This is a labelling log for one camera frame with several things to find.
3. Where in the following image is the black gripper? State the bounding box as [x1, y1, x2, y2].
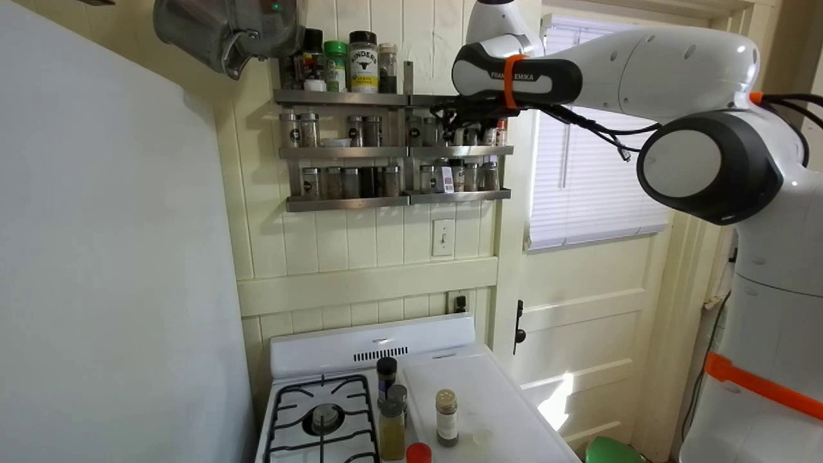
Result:
[408, 91, 512, 130]

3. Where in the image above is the small dark bottle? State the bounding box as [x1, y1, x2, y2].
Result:
[377, 42, 400, 95]

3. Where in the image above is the green lid bottle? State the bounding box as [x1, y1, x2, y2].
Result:
[321, 39, 349, 95]

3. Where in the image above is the dark sauce bottle black cap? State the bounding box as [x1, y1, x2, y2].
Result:
[295, 26, 332, 95]

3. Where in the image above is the white gas stove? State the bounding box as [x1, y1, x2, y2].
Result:
[251, 311, 587, 463]

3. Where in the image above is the black lid spice bottle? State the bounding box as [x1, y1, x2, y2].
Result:
[376, 354, 400, 397]

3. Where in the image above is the beige lid spice bottle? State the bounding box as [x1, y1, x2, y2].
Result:
[435, 386, 462, 449]

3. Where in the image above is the yellow spice bottle grey lid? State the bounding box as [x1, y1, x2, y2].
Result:
[377, 381, 411, 463]

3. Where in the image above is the large jar white label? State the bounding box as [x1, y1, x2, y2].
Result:
[345, 27, 382, 95]

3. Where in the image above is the dark content spice jar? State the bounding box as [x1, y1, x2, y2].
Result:
[358, 165, 385, 199]

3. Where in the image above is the steel hanging pan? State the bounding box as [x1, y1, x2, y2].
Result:
[254, 0, 308, 62]

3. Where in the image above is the white window blind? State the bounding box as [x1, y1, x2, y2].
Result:
[523, 10, 677, 255]

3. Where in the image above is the black door latch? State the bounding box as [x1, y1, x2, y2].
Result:
[509, 298, 530, 354]

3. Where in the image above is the cream panelled door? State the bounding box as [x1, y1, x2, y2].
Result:
[500, 229, 690, 453]

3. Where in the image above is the black burner grate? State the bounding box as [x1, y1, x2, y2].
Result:
[260, 369, 382, 463]

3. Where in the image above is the round gas burner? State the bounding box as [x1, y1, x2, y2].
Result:
[303, 400, 348, 436]

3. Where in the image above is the white refrigerator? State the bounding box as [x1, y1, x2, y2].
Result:
[0, 0, 256, 463]

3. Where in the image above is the green stool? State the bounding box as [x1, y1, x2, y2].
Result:
[583, 435, 651, 463]

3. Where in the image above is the short orange velcro strap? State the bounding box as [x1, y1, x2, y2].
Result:
[500, 50, 528, 113]

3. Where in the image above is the steel wall spice rack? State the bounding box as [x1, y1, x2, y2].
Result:
[273, 87, 520, 212]

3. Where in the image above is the white wall outlet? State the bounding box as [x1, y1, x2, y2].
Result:
[429, 219, 457, 259]

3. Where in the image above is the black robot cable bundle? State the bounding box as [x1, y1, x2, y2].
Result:
[530, 87, 823, 165]

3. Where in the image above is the long orange velcro strap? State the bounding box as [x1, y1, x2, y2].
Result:
[703, 349, 823, 421]

